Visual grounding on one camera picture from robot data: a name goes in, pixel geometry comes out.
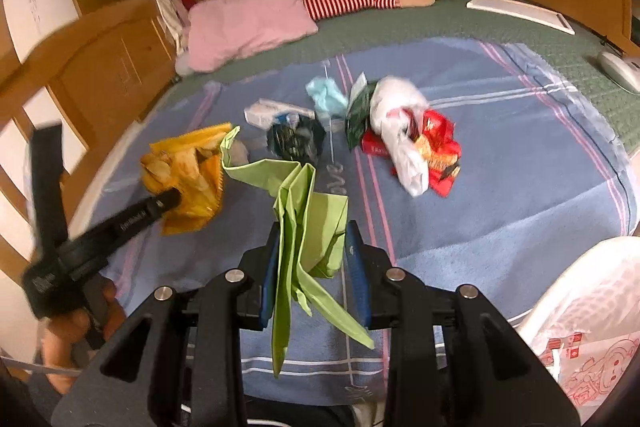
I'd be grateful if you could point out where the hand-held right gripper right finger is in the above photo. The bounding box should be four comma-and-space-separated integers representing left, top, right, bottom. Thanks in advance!
345, 219, 583, 427

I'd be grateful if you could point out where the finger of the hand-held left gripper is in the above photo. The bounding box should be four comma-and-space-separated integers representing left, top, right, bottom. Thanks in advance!
142, 188, 182, 222

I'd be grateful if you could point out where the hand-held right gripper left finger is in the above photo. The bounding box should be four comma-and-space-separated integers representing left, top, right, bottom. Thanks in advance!
50, 222, 283, 427

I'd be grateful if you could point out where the yellow snack bag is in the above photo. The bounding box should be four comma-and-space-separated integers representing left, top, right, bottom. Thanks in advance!
139, 122, 236, 236

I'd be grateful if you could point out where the clear plastic packet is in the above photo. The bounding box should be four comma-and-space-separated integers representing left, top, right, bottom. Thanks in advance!
243, 98, 316, 130

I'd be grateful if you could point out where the black wrapper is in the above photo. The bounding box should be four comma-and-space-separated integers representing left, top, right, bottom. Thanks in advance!
266, 114, 326, 164

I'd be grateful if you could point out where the dark green wrapper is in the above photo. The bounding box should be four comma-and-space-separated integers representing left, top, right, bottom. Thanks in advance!
345, 79, 379, 152

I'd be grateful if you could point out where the red snack wrapper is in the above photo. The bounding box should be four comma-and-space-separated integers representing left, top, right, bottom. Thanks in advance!
395, 107, 463, 198

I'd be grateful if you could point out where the blue plastic bag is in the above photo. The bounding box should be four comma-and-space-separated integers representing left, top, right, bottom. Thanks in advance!
306, 77, 349, 120

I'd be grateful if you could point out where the white plastic bag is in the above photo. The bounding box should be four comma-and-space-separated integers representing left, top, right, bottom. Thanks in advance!
370, 77, 431, 198

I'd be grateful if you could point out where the white lined waste basket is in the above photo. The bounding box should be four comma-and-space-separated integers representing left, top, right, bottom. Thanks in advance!
510, 237, 640, 427

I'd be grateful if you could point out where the person's left hand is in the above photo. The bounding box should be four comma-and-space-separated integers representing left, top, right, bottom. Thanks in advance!
42, 279, 127, 395

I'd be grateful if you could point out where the light blue cushion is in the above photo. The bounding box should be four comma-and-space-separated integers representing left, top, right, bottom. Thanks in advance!
175, 49, 201, 75

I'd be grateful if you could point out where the white hanging cloth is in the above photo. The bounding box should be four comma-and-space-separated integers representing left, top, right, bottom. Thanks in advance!
155, 0, 193, 55

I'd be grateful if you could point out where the blue plaid sheet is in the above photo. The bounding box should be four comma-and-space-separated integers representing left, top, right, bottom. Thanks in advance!
65, 38, 638, 408

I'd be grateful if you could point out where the pink pillow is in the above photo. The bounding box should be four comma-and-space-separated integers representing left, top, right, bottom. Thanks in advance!
186, 0, 319, 72

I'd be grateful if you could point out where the green bed mat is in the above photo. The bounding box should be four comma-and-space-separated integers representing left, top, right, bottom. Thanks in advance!
165, 0, 640, 152

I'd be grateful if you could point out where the white flat board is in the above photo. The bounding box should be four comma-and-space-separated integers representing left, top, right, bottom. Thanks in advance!
466, 0, 575, 36

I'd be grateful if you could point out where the white massage pillow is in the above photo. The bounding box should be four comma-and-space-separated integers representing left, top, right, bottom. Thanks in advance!
597, 51, 640, 95

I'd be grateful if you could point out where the wooden bunk bed frame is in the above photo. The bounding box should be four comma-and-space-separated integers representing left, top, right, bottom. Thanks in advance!
0, 0, 640, 383

